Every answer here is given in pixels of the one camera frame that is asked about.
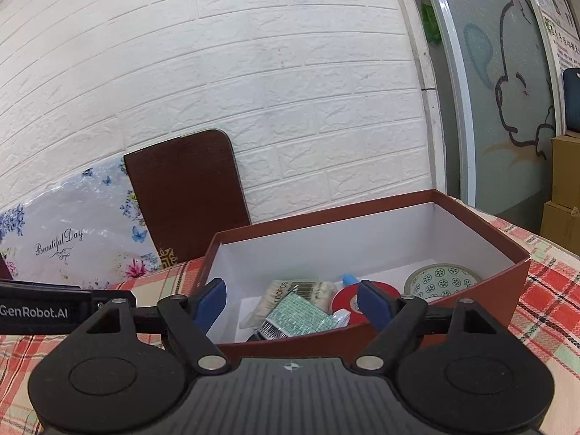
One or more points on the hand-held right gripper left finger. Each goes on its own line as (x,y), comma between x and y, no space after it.
(213,297)

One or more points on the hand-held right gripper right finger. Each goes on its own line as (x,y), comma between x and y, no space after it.
(374,303)

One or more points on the red tape roll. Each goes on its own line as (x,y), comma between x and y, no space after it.
(346,299)

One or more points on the cotton swab pack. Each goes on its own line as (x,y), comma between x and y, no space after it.
(272,294)

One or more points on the brown cardboard box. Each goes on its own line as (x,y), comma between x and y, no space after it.
(480,312)

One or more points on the blue capped glue bottle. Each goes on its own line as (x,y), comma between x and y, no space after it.
(349,278)

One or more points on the floral butterfly print bag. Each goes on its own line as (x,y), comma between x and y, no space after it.
(68,217)

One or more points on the brown box lid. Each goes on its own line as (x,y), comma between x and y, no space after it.
(181,190)

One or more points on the plaid tablecloth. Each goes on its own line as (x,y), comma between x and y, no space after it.
(543,308)

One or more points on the cardboard carton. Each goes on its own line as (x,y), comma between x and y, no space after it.
(562,226)
(566,167)

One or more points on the frosted glass door cartoon print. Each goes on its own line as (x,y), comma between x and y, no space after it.
(498,122)

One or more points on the dark blue object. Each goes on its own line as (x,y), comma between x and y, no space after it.
(572,99)

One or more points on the green object behind door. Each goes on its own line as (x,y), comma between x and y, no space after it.
(429,22)

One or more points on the white wall trim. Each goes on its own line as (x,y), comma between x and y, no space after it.
(426,122)

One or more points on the wall poster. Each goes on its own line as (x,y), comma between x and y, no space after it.
(557,18)

